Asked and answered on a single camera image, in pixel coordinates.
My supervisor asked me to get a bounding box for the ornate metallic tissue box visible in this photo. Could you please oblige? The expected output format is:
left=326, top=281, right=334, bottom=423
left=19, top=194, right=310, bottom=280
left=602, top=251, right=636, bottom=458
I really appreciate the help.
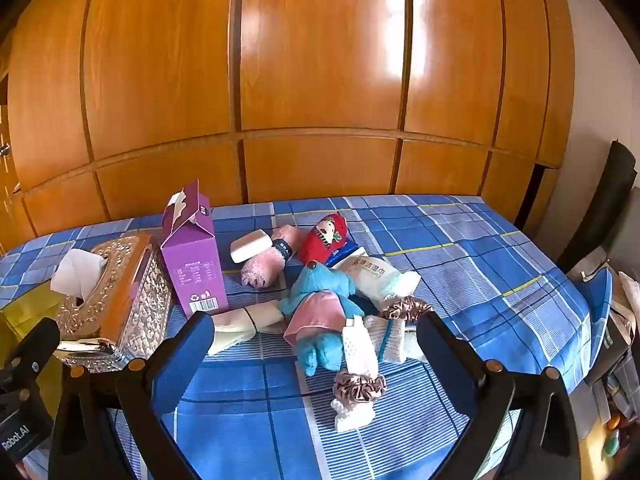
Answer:
left=52, top=232, right=173, bottom=373

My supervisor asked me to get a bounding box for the pink rolled fluffy towel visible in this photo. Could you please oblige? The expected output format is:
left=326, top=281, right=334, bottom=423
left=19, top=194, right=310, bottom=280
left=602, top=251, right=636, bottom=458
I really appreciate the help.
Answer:
left=241, top=225, right=301, bottom=290

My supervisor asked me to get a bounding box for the pink cloth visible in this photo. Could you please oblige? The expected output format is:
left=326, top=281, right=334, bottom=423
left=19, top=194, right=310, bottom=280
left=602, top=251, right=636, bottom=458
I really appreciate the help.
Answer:
left=283, top=291, right=348, bottom=347

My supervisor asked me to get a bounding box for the white wet wipes pack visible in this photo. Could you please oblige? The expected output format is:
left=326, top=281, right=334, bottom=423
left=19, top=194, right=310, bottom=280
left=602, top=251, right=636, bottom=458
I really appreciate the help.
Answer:
left=335, top=255, right=421, bottom=306

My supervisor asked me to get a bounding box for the blue plaid bed sheet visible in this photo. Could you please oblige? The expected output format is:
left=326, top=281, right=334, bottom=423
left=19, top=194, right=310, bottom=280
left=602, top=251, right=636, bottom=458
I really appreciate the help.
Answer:
left=0, top=195, right=613, bottom=480

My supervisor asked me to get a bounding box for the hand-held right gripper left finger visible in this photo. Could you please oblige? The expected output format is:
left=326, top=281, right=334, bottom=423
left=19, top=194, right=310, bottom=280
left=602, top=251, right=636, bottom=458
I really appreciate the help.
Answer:
left=47, top=311, right=216, bottom=480

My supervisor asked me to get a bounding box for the white cloth with teal stripe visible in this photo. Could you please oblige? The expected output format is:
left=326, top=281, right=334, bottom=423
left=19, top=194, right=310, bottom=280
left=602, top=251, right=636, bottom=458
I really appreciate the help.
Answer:
left=363, top=316, right=426, bottom=365

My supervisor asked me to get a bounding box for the purple cardboard box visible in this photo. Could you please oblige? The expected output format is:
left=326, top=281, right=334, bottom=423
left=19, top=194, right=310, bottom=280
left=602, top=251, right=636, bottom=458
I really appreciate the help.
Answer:
left=160, top=179, right=230, bottom=320

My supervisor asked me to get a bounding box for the brown satin scrunchie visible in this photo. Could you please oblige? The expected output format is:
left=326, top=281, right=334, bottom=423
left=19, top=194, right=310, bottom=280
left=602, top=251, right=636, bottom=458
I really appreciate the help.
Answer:
left=332, top=372, right=388, bottom=403
left=378, top=296, right=435, bottom=322

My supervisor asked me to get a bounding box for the black chair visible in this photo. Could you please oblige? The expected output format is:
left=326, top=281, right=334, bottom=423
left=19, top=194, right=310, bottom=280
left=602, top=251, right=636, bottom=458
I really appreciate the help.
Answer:
left=557, top=140, right=638, bottom=273

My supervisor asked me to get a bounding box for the white rectangular bar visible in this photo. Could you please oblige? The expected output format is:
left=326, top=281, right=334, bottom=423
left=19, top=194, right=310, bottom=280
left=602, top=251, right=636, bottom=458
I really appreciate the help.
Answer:
left=230, top=229, right=273, bottom=264

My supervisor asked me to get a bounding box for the red strawberry plush toy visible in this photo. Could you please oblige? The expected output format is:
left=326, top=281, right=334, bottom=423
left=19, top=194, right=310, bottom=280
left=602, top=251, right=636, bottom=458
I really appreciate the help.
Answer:
left=299, top=214, right=351, bottom=267

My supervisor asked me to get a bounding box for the white dotted cloth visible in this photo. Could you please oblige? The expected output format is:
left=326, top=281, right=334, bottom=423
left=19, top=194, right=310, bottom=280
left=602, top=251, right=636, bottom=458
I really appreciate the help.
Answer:
left=332, top=315, right=381, bottom=433

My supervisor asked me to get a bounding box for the blue plush toy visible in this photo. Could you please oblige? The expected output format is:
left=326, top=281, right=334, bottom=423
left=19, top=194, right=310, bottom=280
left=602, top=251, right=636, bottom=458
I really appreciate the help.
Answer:
left=277, top=261, right=373, bottom=378

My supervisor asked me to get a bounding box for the wooden wardrobe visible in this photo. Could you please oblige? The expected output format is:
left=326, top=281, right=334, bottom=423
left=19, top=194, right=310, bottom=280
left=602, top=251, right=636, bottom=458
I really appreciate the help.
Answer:
left=0, top=0, right=576, bottom=256

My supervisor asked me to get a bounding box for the beige rolled cloth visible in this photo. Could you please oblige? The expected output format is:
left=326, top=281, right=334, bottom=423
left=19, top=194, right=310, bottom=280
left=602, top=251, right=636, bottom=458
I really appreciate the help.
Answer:
left=206, top=302, right=286, bottom=357

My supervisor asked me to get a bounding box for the white tissue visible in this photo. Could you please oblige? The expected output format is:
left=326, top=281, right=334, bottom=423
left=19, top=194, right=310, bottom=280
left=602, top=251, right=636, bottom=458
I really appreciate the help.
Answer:
left=50, top=249, right=106, bottom=306

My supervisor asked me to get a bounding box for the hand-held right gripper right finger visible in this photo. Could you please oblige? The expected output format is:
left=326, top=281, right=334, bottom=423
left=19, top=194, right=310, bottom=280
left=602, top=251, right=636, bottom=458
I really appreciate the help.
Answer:
left=415, top=311, right=583, bottom=480

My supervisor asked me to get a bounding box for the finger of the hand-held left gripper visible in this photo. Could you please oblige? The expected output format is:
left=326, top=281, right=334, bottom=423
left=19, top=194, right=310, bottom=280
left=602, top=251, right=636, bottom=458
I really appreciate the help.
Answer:
left=0, top=317, right=62, bottom=387

